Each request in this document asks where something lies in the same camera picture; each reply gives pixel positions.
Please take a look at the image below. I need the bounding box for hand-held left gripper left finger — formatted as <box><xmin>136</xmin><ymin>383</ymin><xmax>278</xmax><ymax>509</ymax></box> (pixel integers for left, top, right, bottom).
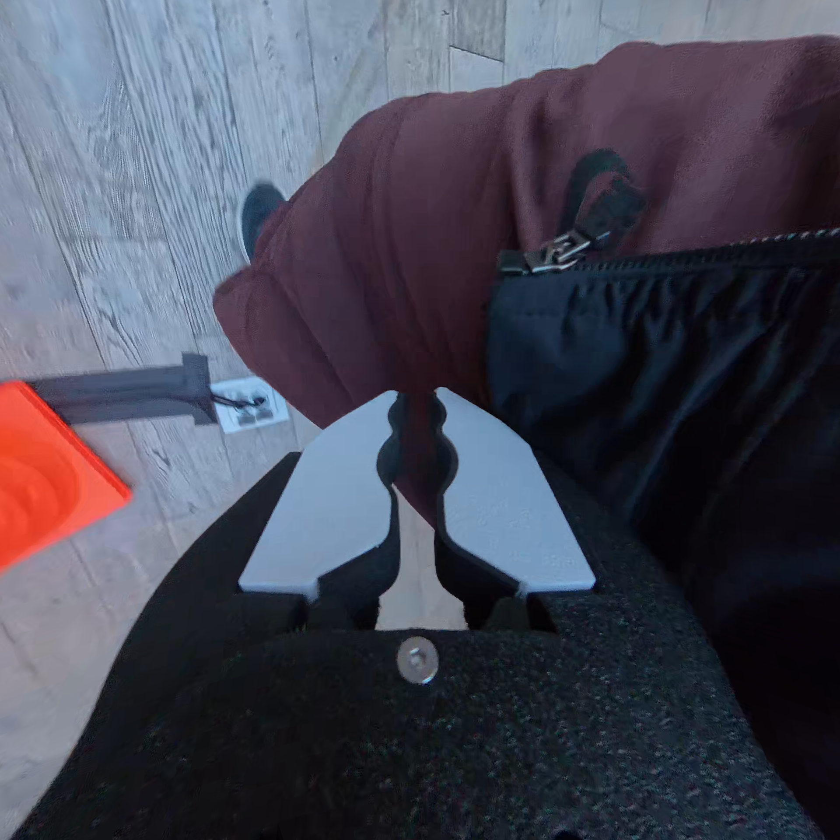
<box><xmin>238</xmin><ymin>390</ymin><xmax>403</xmax><ymax>626</ymax></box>

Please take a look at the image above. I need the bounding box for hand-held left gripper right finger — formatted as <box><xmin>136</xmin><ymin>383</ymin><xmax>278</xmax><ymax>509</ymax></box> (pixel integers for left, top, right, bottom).
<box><xmin>432</xmin><ymin>386</ymin><xmax>598</xmax><ymax>629</ymax></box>

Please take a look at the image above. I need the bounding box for black desk foot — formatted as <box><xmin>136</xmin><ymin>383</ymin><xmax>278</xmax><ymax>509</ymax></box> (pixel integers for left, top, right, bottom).
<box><xmin>25</xmin><ymin>353</ymin><xmax>219</xmax><ymax>427</ymax></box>

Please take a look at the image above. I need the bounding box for white floor outlet plate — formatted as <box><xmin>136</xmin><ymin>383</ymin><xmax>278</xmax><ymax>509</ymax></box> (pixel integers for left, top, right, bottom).
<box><xmin>210</xmin><ymin>377</ymin><xmax>290</xmax><ymax>435</ymax></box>

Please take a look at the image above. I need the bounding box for person's black jacket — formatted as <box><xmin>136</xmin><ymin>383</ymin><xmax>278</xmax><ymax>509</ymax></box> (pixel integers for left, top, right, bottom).
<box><xmin>487</xmin><ymin>150</ymin><xmax>840</xmax><ymax>840</ymax></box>

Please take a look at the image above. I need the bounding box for person's maroon trouser leg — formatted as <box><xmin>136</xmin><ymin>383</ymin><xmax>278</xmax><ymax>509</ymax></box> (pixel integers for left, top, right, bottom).
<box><xmin>212</xmin><ymin>34</ymin><xmax>840</xmax><ymax>526</ymax></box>

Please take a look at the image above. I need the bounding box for orange plastic lid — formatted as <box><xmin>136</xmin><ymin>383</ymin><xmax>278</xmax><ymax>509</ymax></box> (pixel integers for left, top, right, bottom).
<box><xmin>0</xmin><ymin>381</ymin><xmax>133</xmax><ymax>573</ymax></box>

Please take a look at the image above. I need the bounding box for person's black shoe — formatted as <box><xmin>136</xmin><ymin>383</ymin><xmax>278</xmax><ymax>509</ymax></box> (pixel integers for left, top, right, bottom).
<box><xmin>238</xmin><ymin>182</ymin><xmax>288</xmax><ymax>265</ymax></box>

